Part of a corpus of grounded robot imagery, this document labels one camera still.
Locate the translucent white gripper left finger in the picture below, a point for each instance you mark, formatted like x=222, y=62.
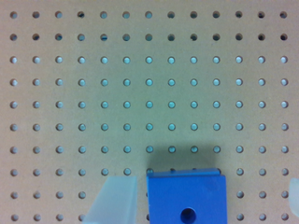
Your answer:
x=116, y=202

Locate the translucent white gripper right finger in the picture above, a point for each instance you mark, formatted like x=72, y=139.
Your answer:
x=294, y=196

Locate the blue square block with hole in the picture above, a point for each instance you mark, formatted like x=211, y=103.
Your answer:
x=187, y=197

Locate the brown perforated pegboard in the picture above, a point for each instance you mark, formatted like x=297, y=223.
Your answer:
x=96, y=88

